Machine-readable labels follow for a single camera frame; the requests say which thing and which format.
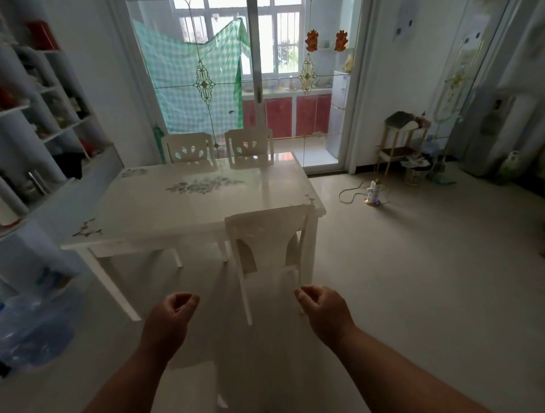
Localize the person's right hand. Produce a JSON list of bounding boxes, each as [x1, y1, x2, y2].
[[295, 285, 358, 349]]

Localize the person's left hand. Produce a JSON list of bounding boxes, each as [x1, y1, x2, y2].
[[141, 293, 201, 366]]

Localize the sheer white cloth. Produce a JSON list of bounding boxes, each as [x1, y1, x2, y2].
[[168, 203, 318, 413]]

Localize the person's left forearm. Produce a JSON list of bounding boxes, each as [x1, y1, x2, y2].
[[82, 340, 180, 413]]

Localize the person's right forearm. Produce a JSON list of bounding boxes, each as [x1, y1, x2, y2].
[[327, 324, 491, 413]]

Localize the white dining chair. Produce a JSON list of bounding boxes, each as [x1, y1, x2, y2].
[[224, 204, 316, 327], [163, 132, 216, 167], [224, 128, 275, 169]]

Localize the white floral dining table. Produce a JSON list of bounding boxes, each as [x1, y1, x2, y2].
[[61, 151, 328, 322]]

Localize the white electric kettle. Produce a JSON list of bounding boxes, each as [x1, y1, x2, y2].
[[364, 179, 383, 208]]

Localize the blue plastic bag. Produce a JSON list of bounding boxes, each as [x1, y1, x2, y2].
[[0, 276, 87, 372]]

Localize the green mop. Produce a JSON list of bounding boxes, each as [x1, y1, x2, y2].
[[152, 123, 166, 165]]

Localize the gold trash bin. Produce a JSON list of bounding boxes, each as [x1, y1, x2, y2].
[[400, 155, 432, 187]]

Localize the gold side rack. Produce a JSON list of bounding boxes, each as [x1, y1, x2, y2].
[[376, 111, 432, 172]]

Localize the red kitchen cabinets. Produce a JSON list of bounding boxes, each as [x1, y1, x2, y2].
[[242, 94, 333, 139]]

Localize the white refrigerator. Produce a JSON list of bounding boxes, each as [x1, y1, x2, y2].
[[325, 71, 352, 161]]

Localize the green checked hanging sheet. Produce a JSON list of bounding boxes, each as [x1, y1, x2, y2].
[[131, 17, 253, 135]]

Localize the sliding glass door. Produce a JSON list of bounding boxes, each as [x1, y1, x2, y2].
[[108, 0, 372, 176]]

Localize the white shelf unit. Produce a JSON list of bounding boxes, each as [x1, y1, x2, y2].
[[0, 0, 125, 264]]

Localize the green plastic bottle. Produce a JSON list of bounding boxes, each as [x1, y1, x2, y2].
[[497, 151, 523, 182]]

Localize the patterned frosted glass door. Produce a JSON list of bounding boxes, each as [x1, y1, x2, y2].
[[427, 0, 512, 150]]

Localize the red box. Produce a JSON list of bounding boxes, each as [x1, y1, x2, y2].
[[25, 20, 60, 52]]

